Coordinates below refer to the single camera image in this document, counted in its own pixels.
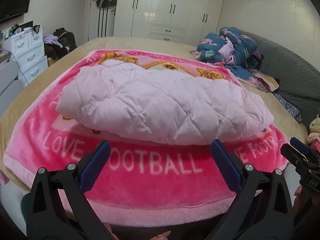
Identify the black television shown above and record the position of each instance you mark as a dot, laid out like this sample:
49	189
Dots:
15	0

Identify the bed with tan sheet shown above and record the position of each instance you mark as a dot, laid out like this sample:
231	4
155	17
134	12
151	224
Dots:
150	42

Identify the colourful clothes pile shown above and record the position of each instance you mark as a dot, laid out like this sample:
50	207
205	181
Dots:
315	132

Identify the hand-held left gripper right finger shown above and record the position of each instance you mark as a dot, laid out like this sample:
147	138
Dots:
225	166

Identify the pink quilted jacket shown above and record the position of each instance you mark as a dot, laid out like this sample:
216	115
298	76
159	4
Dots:
162	105

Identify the white door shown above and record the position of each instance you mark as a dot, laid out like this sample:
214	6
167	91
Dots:
92	22

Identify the red yellow printed cloth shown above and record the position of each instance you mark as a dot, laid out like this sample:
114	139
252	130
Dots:
265	80

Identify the dark brown clothes pile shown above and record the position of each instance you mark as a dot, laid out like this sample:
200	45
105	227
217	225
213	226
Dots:
53	52

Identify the blue floral patterned cloth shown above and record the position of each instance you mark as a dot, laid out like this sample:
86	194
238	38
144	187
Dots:
290	105

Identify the blue flamingo print quilt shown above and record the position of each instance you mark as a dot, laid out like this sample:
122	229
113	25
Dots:
220	47

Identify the white wardrobe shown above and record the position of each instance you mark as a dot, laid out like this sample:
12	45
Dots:
170	7

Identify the person's left hand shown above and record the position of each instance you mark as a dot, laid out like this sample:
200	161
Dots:
160	236

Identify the pink printed blanket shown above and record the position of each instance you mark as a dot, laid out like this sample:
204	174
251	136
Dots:
150	180

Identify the person's right hand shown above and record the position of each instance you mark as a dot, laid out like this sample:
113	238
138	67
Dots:
298	200

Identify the white drawer unit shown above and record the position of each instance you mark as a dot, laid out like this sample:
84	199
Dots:
27	55

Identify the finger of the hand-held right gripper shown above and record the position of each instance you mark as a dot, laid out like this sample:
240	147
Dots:
301	145
292	155

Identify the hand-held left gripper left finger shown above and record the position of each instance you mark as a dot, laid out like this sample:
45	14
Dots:
96	166

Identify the grey quilted headboard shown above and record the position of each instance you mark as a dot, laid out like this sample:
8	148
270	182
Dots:
292	67

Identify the pile of clothes and bags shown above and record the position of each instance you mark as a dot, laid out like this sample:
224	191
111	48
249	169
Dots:
66	40

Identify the lilac garment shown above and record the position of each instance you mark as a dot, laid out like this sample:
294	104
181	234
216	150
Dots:
52	41

